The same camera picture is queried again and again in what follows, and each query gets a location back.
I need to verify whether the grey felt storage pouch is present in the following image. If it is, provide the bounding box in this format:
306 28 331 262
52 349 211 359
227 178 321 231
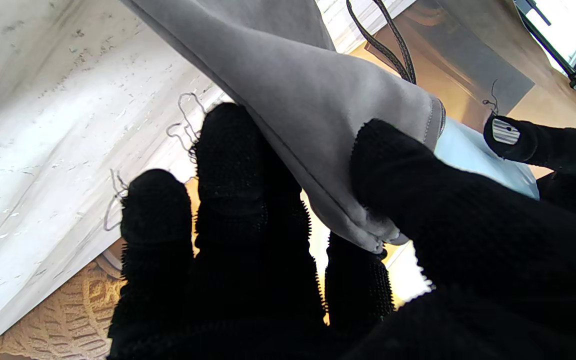
119 0 447 254

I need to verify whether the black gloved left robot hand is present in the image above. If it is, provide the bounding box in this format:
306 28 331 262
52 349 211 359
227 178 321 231
483 115 576 226

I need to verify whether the knitted cushion beside armrest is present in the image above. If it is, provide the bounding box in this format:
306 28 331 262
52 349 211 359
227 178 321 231
0 260 125 360

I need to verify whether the dark flat screen television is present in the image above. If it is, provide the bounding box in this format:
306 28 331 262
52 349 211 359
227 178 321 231
363 0 539 132

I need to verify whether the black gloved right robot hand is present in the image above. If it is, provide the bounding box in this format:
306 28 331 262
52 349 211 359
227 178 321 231
107 102 576 360

